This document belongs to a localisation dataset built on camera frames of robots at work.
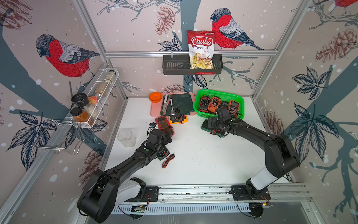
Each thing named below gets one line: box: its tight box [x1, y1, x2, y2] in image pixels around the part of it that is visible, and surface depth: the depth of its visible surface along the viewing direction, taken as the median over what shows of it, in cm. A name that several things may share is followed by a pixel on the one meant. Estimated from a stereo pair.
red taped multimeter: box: [154, 115, 175, 138], surface depth 100 cm
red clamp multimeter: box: [198, 94, 211, 113], surface depth 112 cm
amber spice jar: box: [70, 106, 95, 127], surface depth 62 cm
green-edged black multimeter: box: [156, 145, 171, 161], surface depth 87 cm
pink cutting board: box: [150, 92, 197, 117], surface depth 116 cm
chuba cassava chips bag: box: [186, 29, 217, 70], surface depth 85 cm
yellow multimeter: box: [168, 114, 188, 125], surface depth 103 cm
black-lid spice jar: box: [70, 92, 90, 107], surface depth 63 cm
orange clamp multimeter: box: [207, 95, 222, 114], surface depth 109 cm
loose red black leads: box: [161, 152, 176, 169], surface depth 85 cm
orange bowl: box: [148, 91, 163, 104], surface depth 117 cm
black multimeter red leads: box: [220, 100, 229, 109], surface depth 112 cm
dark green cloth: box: [159, 91, 195, 116], surface depth 117 cm
